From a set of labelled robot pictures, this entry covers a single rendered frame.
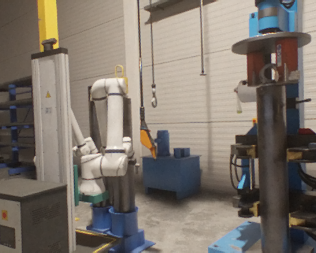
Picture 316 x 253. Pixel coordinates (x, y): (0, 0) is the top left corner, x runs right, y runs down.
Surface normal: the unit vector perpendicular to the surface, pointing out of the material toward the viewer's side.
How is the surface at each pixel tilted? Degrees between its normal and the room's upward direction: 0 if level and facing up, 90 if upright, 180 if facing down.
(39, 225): 90
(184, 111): 90
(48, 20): 90
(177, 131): 90
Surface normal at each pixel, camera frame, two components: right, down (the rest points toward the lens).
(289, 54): 0.25, 0.01
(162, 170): -0.65, 0.04
